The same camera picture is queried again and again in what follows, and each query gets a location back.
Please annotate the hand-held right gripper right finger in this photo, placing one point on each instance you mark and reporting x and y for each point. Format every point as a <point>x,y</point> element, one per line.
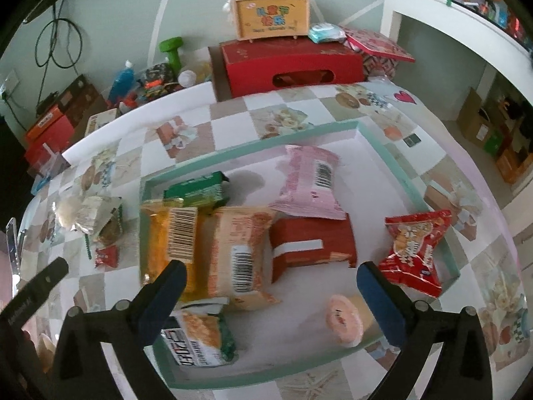
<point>383,304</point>

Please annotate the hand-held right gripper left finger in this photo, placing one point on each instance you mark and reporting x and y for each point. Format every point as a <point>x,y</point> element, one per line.
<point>160,304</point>

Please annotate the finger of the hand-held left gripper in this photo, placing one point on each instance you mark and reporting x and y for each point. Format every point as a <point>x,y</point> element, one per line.
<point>48,277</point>

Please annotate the pink jelly cup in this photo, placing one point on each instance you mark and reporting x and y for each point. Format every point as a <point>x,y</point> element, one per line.
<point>343,321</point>

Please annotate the green and white snack packet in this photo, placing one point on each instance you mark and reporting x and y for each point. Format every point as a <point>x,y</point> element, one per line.
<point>200,337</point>

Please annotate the yellow snack packet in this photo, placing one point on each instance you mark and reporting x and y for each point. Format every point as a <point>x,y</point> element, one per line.
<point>158,237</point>

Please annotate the teal rimmed tray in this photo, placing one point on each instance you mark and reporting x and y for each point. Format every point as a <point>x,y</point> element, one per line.
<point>374,191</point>

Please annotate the pink snack packet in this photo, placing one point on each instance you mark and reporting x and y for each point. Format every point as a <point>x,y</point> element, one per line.
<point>308,191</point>

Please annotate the smartphone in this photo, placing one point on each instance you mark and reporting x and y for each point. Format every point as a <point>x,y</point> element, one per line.
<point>12,246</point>

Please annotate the small red snack packet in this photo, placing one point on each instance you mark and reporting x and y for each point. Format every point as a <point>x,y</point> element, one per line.
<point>412,254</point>

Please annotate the small red candy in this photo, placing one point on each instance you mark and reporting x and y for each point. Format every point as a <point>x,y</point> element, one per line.
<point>105,257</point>

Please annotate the bun in clear bag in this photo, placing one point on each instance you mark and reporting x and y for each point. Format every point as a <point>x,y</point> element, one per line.
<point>68,212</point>

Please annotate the silver wrapped pastry packet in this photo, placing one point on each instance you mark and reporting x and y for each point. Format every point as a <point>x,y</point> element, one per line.
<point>95,214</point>

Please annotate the printed checked tablecloth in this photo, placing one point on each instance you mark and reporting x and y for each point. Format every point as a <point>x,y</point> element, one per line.
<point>466,258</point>

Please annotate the orange bread packet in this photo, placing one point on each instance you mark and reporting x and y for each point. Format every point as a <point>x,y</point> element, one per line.
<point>241,241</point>

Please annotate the red bag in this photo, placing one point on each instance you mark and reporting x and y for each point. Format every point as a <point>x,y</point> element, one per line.
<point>48,141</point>

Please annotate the small yellow snack box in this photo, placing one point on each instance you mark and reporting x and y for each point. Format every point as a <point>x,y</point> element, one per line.
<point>100,121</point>

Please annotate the brown box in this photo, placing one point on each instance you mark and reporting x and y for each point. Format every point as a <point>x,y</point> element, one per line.
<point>77,98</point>

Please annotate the orange box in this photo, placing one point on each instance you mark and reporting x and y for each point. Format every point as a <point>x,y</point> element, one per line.
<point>514,164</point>

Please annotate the cardboard box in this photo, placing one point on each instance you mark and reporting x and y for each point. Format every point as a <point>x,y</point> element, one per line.
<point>470,121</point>

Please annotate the blue bottle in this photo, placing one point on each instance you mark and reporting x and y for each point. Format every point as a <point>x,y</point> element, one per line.
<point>123,81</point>

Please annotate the dark toy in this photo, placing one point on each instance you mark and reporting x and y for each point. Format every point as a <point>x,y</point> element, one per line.
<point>158,77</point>

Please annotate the white ball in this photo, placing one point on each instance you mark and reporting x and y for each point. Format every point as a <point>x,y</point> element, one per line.
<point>187,78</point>

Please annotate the patterned gift box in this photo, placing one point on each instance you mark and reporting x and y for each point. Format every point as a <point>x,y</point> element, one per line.
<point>381,66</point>

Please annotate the green dumbbell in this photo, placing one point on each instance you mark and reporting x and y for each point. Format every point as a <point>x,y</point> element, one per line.
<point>171,48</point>

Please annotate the red and pink printed box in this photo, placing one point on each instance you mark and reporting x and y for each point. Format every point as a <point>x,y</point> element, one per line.
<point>374,43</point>

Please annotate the long red box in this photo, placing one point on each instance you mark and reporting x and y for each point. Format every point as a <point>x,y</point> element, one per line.
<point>266,62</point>

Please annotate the light blue tissue pack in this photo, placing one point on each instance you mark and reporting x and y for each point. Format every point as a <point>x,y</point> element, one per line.
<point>327,32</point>

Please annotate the tan handbag shaped box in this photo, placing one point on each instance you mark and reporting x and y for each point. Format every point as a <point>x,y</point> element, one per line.
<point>270,16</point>

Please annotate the wall outlet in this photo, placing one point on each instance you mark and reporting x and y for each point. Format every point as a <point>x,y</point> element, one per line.
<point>8,84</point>

